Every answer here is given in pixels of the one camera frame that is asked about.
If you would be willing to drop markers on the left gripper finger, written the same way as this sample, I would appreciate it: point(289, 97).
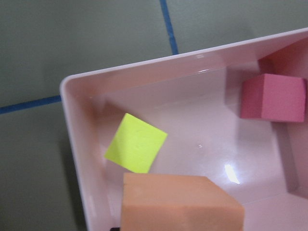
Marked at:
point(115, 229)

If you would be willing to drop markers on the orange foam block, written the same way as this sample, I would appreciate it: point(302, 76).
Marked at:
point(158, 202)

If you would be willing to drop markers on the yellow foam block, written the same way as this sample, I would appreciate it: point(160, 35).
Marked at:
point(135, 144)

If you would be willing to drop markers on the red foam block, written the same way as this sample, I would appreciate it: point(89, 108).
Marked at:
point(274, 98)

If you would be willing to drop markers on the pink plastic bin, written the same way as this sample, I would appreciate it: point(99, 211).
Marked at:
point(195, 98)

